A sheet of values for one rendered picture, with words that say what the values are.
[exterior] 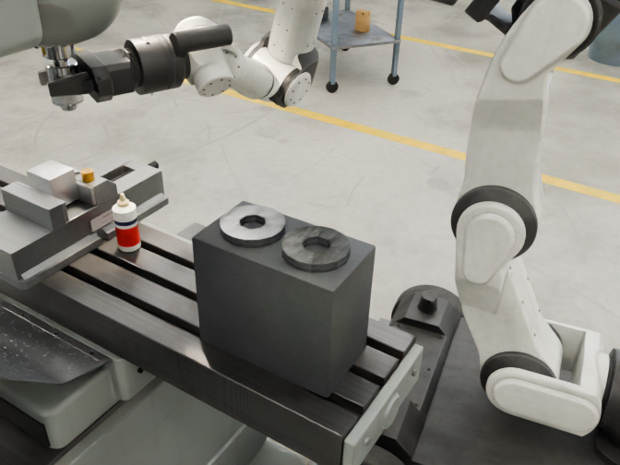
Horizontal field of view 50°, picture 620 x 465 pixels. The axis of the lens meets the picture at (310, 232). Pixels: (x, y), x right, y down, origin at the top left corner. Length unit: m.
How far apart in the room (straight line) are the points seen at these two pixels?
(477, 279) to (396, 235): 1.80
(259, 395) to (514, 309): 0.54
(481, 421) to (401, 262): 1.45
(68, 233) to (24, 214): 0.08
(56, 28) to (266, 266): 0.42
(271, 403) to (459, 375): 0.66
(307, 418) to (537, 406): 0.56
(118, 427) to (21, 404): 0.18
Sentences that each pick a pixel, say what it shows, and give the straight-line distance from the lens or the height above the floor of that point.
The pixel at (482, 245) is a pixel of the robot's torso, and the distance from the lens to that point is 1.13.
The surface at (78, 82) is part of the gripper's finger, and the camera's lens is 1.06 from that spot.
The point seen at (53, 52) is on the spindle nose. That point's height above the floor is 1.29.
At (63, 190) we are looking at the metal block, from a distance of 1.21.
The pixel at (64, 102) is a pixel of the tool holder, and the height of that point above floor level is 1.21.
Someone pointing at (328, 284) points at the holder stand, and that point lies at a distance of 0.81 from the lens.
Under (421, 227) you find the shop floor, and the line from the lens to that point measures 3.03.
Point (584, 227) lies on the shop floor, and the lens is 3.28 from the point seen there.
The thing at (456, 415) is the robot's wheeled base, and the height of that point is 0.57.
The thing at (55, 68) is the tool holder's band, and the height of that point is 1.27.
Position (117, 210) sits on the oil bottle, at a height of 1.01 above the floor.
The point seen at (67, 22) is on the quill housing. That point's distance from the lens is 0.97.
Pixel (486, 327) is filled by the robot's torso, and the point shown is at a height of 0.79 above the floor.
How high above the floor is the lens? 1.61
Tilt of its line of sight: 33 degrees down
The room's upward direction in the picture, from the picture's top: 2 degrees clockwise
